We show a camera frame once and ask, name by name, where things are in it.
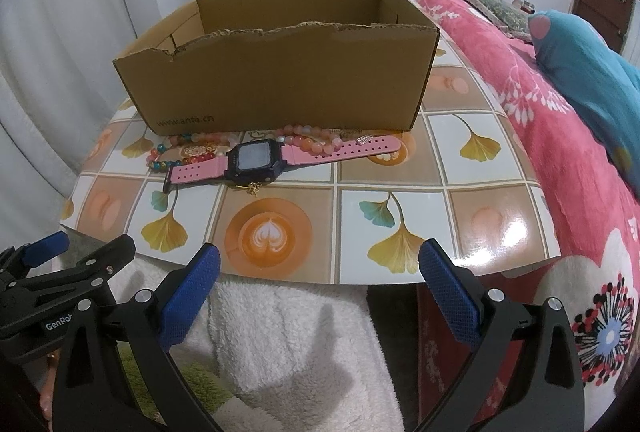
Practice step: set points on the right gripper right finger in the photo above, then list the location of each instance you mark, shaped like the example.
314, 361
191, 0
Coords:
545, 390

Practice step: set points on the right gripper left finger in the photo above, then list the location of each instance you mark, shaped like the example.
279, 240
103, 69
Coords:
92, 391

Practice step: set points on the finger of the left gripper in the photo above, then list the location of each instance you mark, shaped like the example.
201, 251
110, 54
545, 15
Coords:
17, 262
99, 265

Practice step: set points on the pink strap smart watch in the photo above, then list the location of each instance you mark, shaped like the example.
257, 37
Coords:
263, 161

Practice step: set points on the small gold chain pendant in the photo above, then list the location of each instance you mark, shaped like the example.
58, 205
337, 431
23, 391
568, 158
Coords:
252, 188

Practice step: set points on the pink floral blanket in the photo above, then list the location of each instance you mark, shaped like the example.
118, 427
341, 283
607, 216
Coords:
595, 272

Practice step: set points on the patterned tile table cover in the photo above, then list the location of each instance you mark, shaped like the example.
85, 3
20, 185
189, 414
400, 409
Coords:
460, 176

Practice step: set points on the blue plush pillow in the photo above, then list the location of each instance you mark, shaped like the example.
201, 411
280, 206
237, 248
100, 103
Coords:
601, 86

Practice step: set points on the grey patterned pillow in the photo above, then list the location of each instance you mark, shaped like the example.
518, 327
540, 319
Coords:
504, 16

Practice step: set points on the brown cardboard box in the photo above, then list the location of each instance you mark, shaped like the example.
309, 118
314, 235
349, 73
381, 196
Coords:
239, 65

